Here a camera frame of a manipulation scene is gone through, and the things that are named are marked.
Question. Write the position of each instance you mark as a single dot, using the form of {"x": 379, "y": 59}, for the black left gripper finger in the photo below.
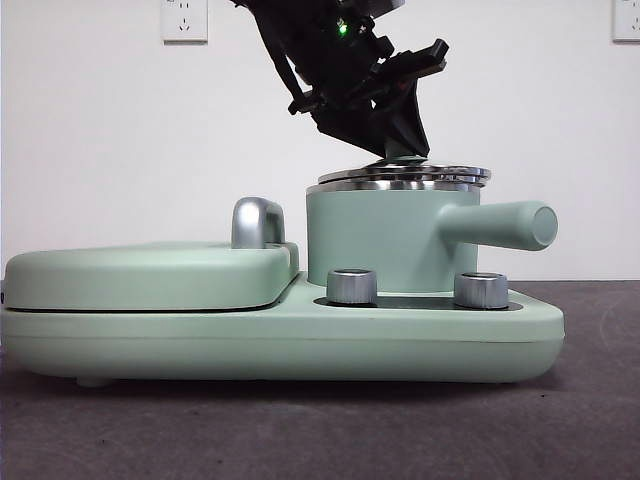
{"x": 350, "y": 125}
{"x": 407, "y": 125}

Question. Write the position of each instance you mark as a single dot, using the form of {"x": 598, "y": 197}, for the glass lid with green knob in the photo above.
{"x": 405, "y": 175}

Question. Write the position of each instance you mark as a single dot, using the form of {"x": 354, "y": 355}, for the mint green steamer pot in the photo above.
{"x": 380, "y": 235}

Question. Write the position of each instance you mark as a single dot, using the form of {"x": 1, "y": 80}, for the silver control knob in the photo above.
{"x": 481, "y": 291}
{"x": 351, "y": 287}

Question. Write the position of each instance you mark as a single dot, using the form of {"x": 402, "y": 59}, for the mint green breakfast machine base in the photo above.
{"x": 200, "y": 345}

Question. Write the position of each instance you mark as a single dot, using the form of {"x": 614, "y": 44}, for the white wall outlet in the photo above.
{"x": 185, "y": 22}
{"x": 627, "y": 20}

